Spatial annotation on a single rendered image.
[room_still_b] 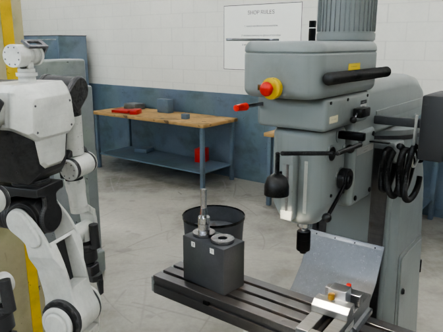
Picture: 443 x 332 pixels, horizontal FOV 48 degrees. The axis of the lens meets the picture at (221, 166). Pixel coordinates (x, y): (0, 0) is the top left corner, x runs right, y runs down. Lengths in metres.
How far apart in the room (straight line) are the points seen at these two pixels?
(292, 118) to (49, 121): 0.73
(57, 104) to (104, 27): 7.18
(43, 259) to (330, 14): 1.22
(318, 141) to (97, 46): 7.57
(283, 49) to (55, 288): 1.03
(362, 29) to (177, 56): 5.98
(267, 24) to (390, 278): 4.96
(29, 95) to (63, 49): 7.13
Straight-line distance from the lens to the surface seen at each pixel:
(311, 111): 1.48
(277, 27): 6.58
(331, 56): 1.44
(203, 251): 1.93
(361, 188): 1.80
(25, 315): 3.20
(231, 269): 1.91
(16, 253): 3.03
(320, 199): 1.59
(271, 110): 1.55
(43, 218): 1.67
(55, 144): 1.63
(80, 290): 1.74
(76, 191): 1.89
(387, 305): 2.17
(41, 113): 1.56
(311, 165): 1.55
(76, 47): 8.81
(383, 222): 2.01
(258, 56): 1.45
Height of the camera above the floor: 1.88
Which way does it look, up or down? 14 degrees down
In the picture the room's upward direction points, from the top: straight up
